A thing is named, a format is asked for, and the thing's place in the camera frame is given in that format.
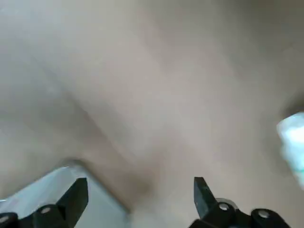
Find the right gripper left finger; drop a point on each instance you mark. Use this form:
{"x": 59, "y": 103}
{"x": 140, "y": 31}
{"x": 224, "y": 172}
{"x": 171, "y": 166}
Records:
{"x": 71, "y": 202}

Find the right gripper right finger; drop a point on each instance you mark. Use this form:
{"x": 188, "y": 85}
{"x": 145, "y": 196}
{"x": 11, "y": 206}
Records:
{"x": 209, "y": 206}

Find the silver aluminium first-aid case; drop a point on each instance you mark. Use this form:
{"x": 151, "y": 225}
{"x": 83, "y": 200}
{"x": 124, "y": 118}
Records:
{"x": 47, "y": 187}

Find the white disinfectant bottle teal band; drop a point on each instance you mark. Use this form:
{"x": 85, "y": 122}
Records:
{"x": 293, "y": 142}

